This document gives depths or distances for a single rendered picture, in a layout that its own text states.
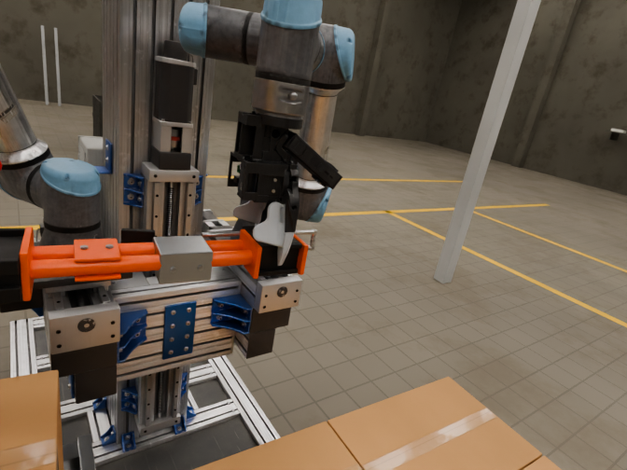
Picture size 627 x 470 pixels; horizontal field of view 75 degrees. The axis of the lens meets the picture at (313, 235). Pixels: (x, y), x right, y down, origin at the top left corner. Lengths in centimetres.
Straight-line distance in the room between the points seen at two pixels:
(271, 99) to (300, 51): 7
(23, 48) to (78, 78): 125
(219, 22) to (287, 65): 17
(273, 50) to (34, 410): 69
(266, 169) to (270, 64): 13
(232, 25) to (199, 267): 35
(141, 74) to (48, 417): 81
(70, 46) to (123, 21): 1168
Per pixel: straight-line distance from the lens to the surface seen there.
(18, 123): 112
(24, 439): 83
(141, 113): 122
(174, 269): 57
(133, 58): 122
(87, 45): 1291
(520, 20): 387
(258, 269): 60
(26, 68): 1284
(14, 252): 57
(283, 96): 55
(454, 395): 172
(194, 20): 70
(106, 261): 56
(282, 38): 55
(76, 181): 104
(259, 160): 57
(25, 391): 91
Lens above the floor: 153
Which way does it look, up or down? 20 degrees down
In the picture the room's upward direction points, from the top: 10 degrees clockwise
